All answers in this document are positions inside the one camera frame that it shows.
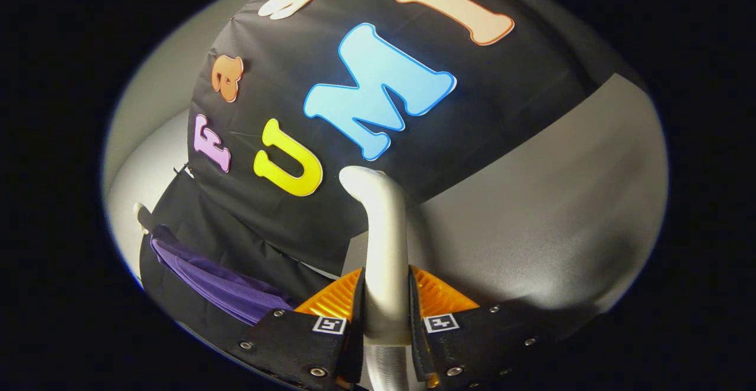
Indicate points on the white plastic clothes hanger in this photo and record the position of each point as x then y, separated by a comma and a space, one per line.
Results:
142, 217

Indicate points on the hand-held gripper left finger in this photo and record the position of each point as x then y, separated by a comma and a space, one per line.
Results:
289, 344

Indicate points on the plain black side cloth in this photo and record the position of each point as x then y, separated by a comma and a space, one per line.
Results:
195, 225

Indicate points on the black backdrop cloth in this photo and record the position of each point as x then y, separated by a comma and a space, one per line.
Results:
508, 90

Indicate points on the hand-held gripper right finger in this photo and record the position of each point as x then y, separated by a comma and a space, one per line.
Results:
472, 344

